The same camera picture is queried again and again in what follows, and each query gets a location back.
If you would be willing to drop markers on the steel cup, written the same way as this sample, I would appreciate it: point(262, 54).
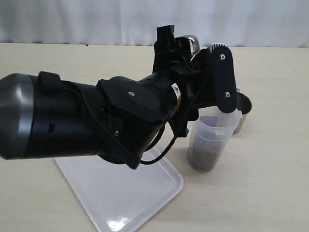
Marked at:
point(244, 106)
point(198, 58)

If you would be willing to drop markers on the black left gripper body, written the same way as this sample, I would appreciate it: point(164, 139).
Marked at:
point(189, 89)

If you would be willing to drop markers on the white curtain backdrop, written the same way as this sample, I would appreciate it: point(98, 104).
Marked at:
point(264, 23)

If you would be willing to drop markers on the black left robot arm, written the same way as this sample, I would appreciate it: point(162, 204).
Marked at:
point(117, 119)

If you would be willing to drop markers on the white plastic tray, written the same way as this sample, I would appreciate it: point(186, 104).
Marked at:
point(117, 198)

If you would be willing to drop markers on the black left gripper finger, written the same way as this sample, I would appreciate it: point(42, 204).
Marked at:
point(223, 77)
point(170, 50)

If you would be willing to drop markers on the clear plastic container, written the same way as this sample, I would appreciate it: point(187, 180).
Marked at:
point(209, 136)

